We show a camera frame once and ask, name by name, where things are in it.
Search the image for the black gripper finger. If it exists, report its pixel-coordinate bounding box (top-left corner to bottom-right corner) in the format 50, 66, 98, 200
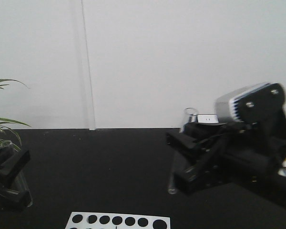
0, 146, 31, 184
0, 183, 31, 211
166, 132, 197, 151

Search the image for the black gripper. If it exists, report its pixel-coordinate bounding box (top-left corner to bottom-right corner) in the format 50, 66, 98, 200
175, 83, 286, 208

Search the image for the clear glass test tube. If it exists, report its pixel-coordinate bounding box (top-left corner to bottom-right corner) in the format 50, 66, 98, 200
167, 107, 199, 195
1, 141, 33, 208

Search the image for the green potted plant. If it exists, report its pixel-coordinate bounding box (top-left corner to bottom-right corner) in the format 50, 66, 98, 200
0, 78, 30, 152

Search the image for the black white power socket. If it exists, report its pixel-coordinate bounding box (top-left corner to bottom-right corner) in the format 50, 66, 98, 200
197, 114, 219, 124

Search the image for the white test tube rack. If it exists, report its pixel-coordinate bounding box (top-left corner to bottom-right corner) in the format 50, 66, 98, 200
65, 212, 171, 229

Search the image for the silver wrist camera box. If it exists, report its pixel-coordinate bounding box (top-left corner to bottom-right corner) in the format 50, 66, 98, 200
214, 82, 271, 123

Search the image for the white wall cable duct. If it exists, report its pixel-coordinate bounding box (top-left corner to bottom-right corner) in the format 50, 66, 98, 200
81, 0, 96, 130

